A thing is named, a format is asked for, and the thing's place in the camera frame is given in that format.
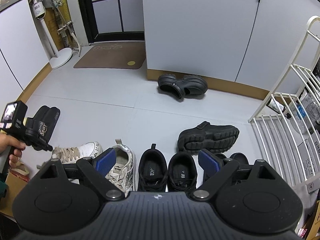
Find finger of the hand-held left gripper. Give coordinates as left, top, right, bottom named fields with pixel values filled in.
left=26, top=135, right=54, bottom=152

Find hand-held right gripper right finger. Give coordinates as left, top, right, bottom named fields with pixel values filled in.
left=192, top=149, right=284, bottom=201

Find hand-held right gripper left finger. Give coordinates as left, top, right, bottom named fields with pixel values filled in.
left=34, top=148, right=125, bottom=200

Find black suede clog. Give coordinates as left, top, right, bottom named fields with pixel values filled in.
left=204, top=152, right=229, bottom=180
left=229, top=152, right=250, bottom=180

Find white patterned sneaker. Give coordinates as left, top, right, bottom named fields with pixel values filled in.
left=105, top=139, right=137, bottom=198
left=37, top=142, right=103, bottom=180

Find black chunky rubber clog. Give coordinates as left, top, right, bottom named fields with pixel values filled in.
left=177, top=121, right=240, bottom=155
left=157, top=74, right=208, bottom=102

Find black lace-up sneaker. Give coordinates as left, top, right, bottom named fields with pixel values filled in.
left=137, top=144, right=168, bottom=192
left=168, top=152, right=198, bottom=193

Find white shoe rack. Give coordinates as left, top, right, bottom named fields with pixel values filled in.
left=247, top=16, right=320, bottom=188

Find person's left hand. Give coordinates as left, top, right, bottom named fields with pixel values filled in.
left=0, top=134, right=26, bottom=168

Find black slide sandal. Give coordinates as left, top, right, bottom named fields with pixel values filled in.
left=37, top=107, right=61, bottom=145
left=25, top=106, right=50, bottom=150

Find cardboard sheet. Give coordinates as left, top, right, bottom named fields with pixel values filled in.
left=5, top=172, right=33, bottom=215

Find small labelled bottle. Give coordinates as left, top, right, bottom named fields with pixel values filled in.
left=266, top=98, right=286, bottom=113

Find wooden sticks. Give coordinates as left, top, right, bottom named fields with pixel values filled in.
left=51, top=0, right=82, bottom=56

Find brown doormat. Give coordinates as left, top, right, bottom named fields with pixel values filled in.
left=73, top=42, right=146, bottom=70

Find clear plastic water bottle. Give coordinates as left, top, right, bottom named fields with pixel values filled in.
left=295, top=92, right=320, bottom=133

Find black-framed glass door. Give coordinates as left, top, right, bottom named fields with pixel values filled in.
left=74, top=0, right=146, bottom=46

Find white wardrobe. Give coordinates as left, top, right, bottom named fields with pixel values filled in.
left=141, top=0, right=320, bottom=101

